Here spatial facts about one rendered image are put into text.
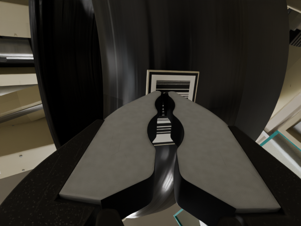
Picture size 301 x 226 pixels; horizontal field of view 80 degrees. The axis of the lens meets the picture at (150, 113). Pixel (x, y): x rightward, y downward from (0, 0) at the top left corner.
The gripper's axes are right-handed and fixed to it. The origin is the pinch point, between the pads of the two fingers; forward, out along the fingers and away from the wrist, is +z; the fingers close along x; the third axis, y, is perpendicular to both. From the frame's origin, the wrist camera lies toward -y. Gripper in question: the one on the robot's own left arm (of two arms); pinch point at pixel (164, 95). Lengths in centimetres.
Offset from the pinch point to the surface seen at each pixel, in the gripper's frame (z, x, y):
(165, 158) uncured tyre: 1.4, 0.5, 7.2
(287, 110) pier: 276, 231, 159
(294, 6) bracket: 28.3, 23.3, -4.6
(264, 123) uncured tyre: 11.7, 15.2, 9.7
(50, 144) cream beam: 41, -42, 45
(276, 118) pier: 280, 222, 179
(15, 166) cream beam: 34, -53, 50
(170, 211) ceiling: 174, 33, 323
